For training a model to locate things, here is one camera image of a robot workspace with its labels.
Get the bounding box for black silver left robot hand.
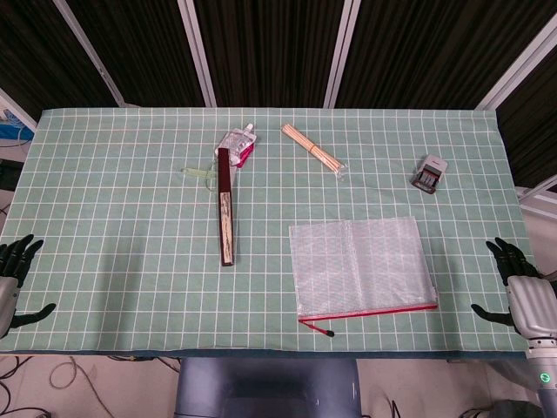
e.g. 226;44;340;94
0;233;57;340

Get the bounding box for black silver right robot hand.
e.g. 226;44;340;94
471;237;557;341

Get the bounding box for white mesh bag red trim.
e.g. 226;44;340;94
288;217;439;337

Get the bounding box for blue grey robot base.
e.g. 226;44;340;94
173;357;362;418

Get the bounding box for green white grid tablecloth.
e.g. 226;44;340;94
0;107;530;354

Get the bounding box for grey date stamp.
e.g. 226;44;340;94
409;155;448;196

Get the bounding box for blue white box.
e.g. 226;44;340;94
0;86;38;147

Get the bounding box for pale green plastic clip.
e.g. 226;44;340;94
180;161;218;191

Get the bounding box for long dark red fan box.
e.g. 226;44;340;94
216;147;239;267

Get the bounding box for dark blue table cover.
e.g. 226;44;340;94
0;349;530;360

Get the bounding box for bundle of wooden sticks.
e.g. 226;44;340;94
280;124;349;182

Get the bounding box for silver pink spout pouch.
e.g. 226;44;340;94
213;123;257;168

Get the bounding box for black floor cables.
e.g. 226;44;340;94
0;355;50;418

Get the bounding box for white partition frame post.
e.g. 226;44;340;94
474;25;557;111
178;0;218;108
322;0;361;109
54;0;131;108

